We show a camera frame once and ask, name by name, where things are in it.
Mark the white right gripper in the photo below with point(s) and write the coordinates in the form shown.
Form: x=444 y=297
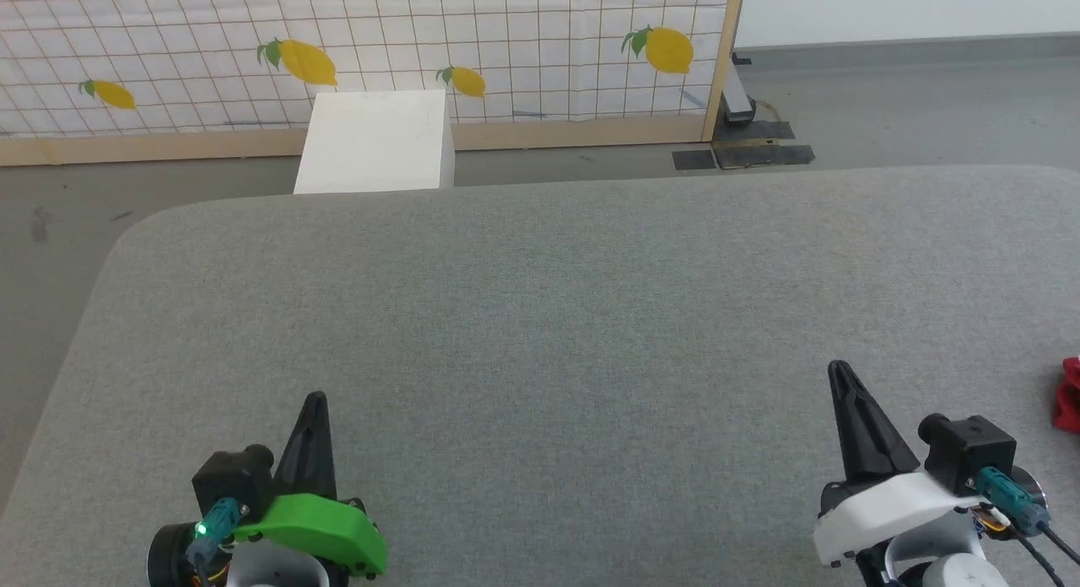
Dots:
x=894 y=511

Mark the metal stand foot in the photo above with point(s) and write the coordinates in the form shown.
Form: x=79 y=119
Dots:
x=738 y=98

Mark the red garment with white trim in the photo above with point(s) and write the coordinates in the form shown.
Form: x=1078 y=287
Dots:
x=1070 y=401

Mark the lemon-pattern partition panel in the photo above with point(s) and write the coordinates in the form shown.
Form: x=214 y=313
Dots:
x=548 y=134

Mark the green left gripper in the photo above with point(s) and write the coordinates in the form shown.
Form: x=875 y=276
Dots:
x=329 y=528

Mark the small black floor tape patch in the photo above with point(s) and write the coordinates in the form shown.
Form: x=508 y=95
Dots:
x=694 y=159

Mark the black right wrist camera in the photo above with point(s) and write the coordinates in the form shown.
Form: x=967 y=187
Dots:
x=970 y=448

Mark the lemon print grid backdrop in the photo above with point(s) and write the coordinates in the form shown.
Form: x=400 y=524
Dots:
x=523 y=30

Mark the white box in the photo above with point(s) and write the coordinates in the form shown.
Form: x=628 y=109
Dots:
x=371 y=140

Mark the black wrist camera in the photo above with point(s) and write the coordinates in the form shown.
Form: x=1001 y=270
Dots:
x=970 y=448
x=232 y=481

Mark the long black floor tape patch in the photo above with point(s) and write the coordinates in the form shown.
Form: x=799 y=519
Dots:
x=755 y=131
x=764 y=155

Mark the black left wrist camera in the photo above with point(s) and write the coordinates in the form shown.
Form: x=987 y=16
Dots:
x=232 y=481

